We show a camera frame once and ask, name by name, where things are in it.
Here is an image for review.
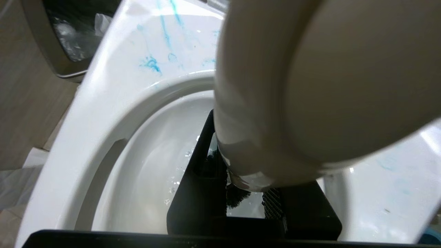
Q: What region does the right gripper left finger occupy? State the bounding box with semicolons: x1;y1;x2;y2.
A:
167;109;228;236

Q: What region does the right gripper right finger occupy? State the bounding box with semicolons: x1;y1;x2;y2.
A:
263;180;342;240

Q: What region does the white toilet brush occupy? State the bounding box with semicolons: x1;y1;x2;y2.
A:
206;0;441;209

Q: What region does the white toilet bowl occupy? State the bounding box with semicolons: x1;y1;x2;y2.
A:
14;0;441;248

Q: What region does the grey trash bin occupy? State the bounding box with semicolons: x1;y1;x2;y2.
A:
21;0;122;83

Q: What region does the black bin liner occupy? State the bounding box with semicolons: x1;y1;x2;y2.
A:
42;0;122;62

